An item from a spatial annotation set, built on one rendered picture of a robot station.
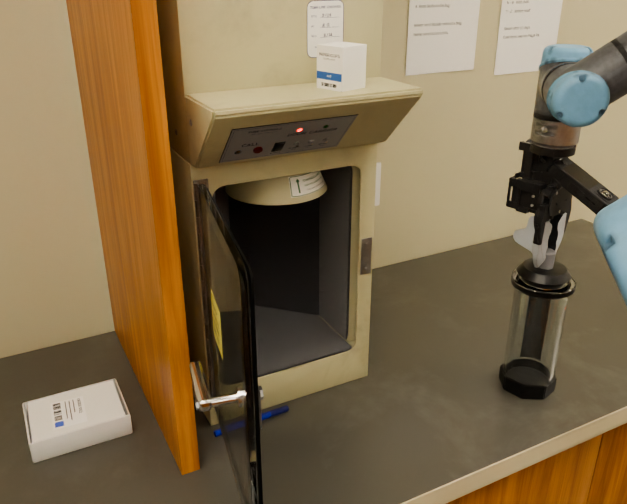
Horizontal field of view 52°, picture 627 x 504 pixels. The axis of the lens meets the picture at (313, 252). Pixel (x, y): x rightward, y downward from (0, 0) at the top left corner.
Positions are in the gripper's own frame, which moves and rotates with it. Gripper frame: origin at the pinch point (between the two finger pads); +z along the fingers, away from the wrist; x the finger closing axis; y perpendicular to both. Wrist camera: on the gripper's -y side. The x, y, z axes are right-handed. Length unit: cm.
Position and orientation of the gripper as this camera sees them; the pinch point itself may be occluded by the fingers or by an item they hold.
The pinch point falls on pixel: (546, 258)
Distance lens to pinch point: 119.4
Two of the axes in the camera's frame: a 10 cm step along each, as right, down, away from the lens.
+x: -7.4, 2.7, -6.1
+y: -6.7, -3.1, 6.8
